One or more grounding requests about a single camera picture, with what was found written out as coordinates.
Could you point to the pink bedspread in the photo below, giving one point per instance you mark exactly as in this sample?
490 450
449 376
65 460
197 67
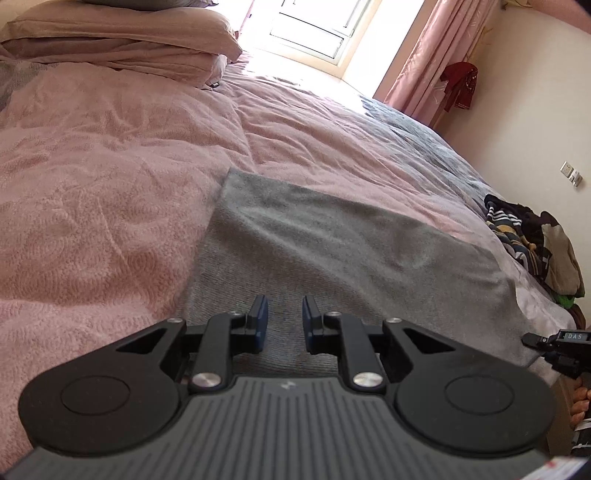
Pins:
92 184

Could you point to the grey garment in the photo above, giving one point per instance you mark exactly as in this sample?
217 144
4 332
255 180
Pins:
332 230

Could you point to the beige garment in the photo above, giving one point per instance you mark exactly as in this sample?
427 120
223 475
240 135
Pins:
561 263

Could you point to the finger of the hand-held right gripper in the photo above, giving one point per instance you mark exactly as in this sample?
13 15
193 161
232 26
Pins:
538 341

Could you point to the white wall socket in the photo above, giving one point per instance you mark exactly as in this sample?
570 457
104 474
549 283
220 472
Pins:
570 171

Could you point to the striped garment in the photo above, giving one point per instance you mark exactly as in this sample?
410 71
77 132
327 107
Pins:
512 230

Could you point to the pink curtain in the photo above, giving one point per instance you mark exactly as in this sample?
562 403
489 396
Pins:
434 60

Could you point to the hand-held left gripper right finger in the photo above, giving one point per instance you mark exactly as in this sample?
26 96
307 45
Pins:
307 325

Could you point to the green cloth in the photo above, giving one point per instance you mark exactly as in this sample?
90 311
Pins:
566 300

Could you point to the grey pillow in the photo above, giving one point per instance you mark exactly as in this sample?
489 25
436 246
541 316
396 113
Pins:
152 3

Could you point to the person's right hand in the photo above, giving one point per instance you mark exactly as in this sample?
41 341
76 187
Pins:
582 400

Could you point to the pink pillow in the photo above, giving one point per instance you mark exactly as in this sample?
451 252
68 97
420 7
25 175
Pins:
138 27

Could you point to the red hanging garment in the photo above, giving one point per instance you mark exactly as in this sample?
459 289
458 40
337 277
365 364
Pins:
461 85

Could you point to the grey blue blanket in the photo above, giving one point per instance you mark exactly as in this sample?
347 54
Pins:
415 134

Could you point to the window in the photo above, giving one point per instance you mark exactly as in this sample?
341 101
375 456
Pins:
318 27

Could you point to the folded pink duvet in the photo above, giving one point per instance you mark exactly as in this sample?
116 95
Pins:
115 57

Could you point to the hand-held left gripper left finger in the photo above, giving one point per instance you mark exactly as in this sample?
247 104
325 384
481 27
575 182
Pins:
262 325

